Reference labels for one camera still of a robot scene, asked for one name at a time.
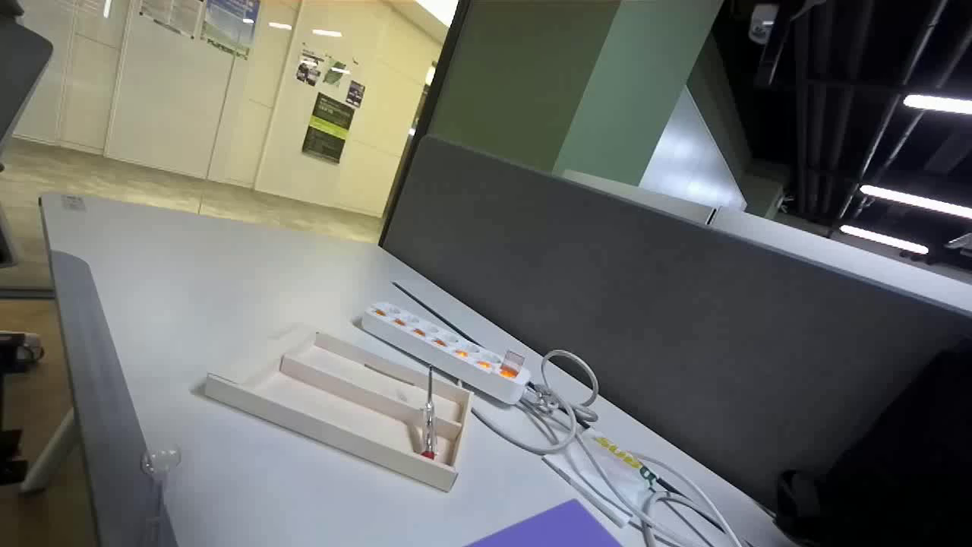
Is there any white divided tray box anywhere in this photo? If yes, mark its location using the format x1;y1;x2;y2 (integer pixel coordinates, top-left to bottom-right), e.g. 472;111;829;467
196;320;477;496

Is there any white power strip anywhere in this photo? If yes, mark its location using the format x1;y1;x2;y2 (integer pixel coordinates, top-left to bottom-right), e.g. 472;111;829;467
356;297;536;410

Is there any gray desk partition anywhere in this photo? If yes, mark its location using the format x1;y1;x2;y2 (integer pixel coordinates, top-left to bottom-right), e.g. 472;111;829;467
380;134;972;511

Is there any green pillar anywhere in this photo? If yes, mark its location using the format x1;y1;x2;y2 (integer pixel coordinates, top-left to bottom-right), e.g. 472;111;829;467
423;0;729;189

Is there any yellow green labelled plug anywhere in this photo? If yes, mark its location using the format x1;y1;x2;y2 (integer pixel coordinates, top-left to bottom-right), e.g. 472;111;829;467
588;431;684;502

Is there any purple sheet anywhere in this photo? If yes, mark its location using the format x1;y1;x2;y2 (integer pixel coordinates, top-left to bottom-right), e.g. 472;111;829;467
466;496;624;547

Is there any small clear plastic clamp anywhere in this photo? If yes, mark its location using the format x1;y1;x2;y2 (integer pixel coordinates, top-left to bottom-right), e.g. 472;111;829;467
137;443;185;485

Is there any long ceiling light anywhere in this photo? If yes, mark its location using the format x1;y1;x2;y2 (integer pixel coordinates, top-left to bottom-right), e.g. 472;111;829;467
900;90;972;119
837;220;933;259
856;180;972;225

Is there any white table leg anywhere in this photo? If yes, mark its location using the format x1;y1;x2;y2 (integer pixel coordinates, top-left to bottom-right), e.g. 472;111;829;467
18;408;78;499

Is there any black chair base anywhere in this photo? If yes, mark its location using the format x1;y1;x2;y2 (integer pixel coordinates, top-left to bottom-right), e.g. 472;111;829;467
0;332;49;378

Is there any black monitor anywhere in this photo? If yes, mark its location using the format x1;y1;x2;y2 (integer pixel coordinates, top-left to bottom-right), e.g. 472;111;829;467
0;13;59;145

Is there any thin black cable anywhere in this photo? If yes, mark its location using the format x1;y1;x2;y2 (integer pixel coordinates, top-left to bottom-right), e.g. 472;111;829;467
389;279;480;342

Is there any white looped cable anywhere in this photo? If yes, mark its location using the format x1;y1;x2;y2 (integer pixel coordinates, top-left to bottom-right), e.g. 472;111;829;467
468;347;755;547

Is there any green black wall poster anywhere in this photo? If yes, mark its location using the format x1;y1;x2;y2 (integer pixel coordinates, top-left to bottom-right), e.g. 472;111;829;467
298;90;359;167

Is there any small photo wall notice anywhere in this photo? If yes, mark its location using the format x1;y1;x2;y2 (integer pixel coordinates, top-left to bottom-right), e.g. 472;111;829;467
291;49;329;90

